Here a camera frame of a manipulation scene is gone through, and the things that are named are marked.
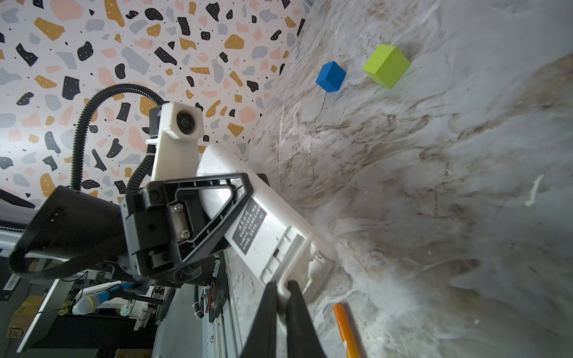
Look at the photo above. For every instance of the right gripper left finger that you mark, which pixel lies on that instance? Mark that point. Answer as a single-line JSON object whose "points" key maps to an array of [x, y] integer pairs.
{"points": [[263, 335]]}

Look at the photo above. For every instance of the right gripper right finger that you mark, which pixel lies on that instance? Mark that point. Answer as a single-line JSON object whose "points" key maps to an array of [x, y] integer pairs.
{"points": [[301, 338]]}

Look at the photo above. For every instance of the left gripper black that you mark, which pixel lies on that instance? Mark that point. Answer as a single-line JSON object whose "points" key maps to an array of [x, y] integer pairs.
{"points": [[173, 227]]}

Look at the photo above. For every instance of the white red remote control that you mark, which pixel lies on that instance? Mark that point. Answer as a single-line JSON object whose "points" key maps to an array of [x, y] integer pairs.
{"points": [[273, 240]]}

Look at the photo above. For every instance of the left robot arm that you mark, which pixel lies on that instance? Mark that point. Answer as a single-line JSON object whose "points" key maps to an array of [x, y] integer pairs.
{"points": [[73, 232]]}

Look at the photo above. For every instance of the orange battery lower left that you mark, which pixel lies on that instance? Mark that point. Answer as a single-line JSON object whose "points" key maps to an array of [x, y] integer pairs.
{"points": [[346, 332]]}

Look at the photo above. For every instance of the blue cube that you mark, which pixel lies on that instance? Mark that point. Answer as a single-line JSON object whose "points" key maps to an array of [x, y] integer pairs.
{"points": [[331, 77]]}

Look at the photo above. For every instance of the green cube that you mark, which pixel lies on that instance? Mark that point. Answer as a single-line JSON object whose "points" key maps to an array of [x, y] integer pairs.
{"points": [[386, 65]]}

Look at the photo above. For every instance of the aluminium mounting rail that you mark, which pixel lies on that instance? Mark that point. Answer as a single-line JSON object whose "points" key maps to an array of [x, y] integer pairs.
{"points": [[182, 334]]}

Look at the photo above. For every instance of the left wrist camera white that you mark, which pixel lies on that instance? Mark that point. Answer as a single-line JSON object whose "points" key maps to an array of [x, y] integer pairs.
{"points": [[175, 130]]}

